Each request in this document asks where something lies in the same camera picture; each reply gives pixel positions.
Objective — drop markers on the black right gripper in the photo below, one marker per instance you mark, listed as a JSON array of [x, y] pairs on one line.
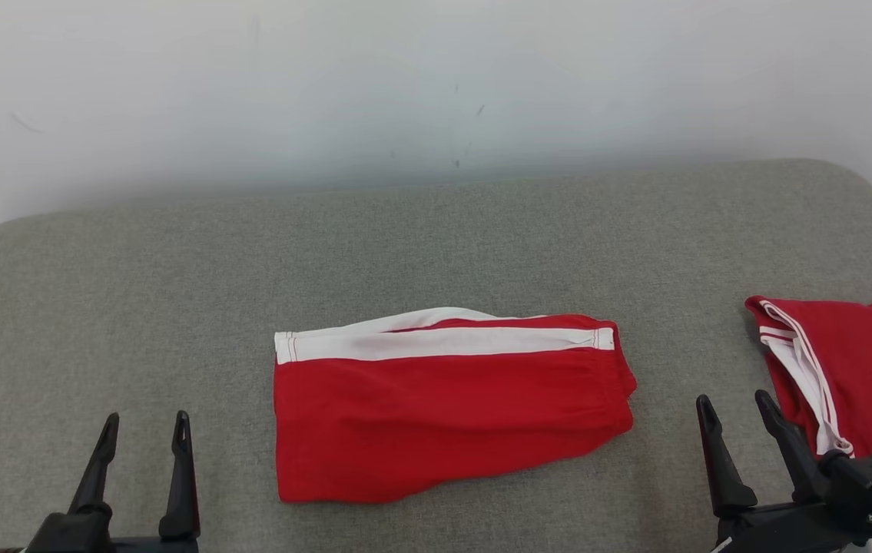
[[781, 530]]

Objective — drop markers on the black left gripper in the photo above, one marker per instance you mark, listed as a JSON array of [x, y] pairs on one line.
[[97, 541]]

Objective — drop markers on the red shirt with white trim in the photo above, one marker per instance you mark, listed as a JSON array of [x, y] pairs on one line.
[[866, 369]]

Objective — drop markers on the red shorts with white stripe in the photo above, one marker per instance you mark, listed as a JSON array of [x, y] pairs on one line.
[[436, 422]]

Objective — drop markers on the grey fabric sofa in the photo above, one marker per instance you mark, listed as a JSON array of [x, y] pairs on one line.
[[436, 246]]

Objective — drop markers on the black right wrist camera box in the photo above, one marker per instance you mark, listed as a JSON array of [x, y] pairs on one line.
[[870, 484]]

